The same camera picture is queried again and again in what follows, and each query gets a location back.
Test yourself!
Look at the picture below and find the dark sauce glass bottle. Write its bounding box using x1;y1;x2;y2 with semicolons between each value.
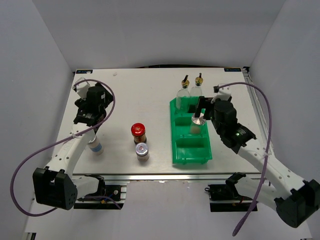
188;72;204;113

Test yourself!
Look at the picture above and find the clear oil bottle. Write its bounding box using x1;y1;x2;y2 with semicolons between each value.
176;75;190;110

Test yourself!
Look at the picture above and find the silver lid spice jar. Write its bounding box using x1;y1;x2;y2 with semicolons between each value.
189;112;206;135

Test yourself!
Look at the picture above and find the blue label white jar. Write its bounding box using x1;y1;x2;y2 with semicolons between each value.
87;136;104;155

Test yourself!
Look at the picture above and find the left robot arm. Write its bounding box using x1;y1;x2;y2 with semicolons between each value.
32;80;114;210

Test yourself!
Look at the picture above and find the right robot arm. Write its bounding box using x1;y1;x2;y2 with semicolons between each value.
195;96;320;228

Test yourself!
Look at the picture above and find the left table logo sticker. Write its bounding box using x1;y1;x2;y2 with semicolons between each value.
75;69;93;74

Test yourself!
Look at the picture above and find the table logo sticker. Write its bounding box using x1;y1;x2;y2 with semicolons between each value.
224;67;242;73
75;69;93;74

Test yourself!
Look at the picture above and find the green divided bin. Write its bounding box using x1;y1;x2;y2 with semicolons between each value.
169;97;212;165

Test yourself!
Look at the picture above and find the right table logo sticker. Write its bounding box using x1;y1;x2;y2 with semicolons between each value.
224;67;242;73

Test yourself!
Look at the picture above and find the red lid sauce jar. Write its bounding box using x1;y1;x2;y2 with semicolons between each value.
131;122;147;145

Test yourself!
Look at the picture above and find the small silver lid jar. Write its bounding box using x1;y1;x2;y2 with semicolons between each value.
135;142;150;162

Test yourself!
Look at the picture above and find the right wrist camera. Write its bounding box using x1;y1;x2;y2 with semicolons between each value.
210;84;232;104

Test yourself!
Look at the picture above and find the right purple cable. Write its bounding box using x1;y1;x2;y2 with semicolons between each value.
219;81;273;237

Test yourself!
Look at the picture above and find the purple cable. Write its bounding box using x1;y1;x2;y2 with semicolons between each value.
9;79;123;217
219;81;273;237

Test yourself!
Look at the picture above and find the right aluminium rail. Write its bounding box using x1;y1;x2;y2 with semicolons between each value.
241;66;275;157

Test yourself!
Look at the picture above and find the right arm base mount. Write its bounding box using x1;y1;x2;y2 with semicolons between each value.
204;184;252;213

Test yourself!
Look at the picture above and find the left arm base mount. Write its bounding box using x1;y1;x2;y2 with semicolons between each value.
72;174;127;210

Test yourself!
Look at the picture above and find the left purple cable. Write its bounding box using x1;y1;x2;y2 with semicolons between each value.
9;79;123;217

